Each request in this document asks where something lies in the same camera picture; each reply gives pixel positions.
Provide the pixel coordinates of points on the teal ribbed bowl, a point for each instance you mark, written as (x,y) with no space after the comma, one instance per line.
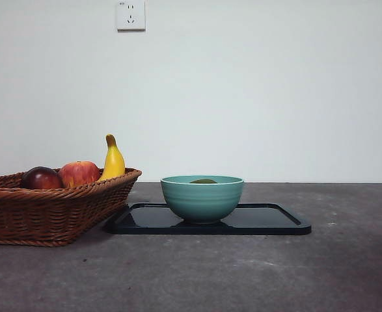
(202,201)

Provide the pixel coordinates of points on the dark red plum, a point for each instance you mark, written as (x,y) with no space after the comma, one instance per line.
(41,178)

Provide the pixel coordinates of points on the yellow banana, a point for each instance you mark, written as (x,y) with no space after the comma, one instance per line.
(114,162)

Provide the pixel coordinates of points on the white wall socket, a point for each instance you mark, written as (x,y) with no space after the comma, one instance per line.
(131,16)

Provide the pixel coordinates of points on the green avocado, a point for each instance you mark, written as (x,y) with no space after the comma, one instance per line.
(203,181)

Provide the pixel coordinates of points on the brown wicker basket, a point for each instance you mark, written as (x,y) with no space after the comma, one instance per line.
(47,214)

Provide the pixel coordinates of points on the black rectangular tray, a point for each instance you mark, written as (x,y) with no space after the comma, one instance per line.
(262,221)

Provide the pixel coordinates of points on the red apple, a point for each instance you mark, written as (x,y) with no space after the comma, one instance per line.
(79,175)

